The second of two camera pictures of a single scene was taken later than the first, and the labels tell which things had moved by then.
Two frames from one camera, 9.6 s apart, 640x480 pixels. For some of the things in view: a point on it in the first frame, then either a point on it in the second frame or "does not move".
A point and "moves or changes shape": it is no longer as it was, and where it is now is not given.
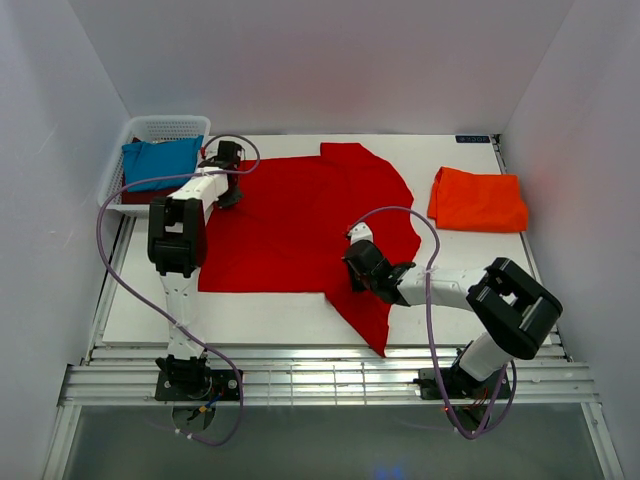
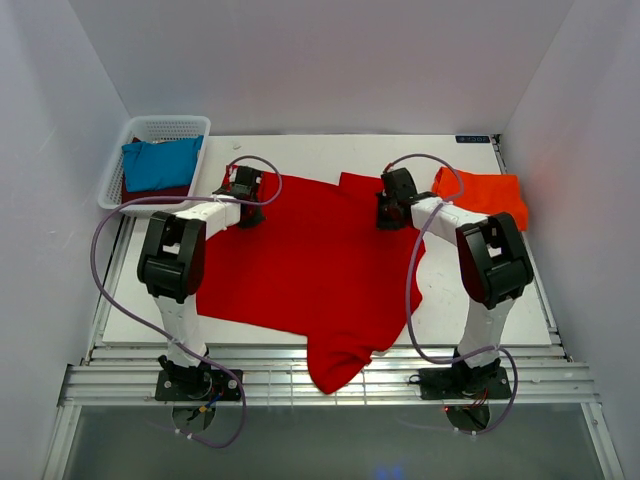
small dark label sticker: (472, 139) does not move
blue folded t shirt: (145, 161) does not move
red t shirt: (288, 232) moves or changes shape
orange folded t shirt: (461, 200) does not move
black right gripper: (356, 286) -> (381, 223)
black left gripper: (231, 201) -> (254, 220)
